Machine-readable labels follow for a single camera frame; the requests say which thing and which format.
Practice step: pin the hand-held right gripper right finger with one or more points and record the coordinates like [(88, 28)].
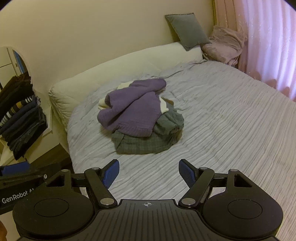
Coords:
[(186, 173)]

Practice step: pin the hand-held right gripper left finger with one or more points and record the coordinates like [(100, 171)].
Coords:
[(112, 173)]

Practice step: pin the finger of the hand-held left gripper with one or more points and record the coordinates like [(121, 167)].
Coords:
[(16, 168)]

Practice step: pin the purple and cream knit sweater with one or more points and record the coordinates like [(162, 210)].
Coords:
[(134, 106)]

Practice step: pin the stack of dark folded clothes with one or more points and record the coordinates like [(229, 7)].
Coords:
[(20, 120)]

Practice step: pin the white shelf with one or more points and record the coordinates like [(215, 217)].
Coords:
[(5, 154)]

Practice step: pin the grey plaid garment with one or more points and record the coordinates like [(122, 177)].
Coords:
[(138, 146)]

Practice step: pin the grey striped bedspread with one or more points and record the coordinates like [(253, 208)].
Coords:
[(231, 127)]

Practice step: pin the arched mirror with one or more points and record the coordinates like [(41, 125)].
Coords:
[(11, 62)]

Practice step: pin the long white pillow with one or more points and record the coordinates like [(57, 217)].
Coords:
[(104, 67)]

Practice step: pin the crumpled pink blanket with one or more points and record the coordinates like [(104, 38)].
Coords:
[(222, 46)]

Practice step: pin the grey square pillow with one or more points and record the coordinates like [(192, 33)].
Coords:
[(187, 30)]

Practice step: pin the sheer pink curtain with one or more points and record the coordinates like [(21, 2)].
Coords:
[(272, 46)]

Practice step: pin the pink drape curtain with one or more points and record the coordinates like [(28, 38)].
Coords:
[(225, 14)]

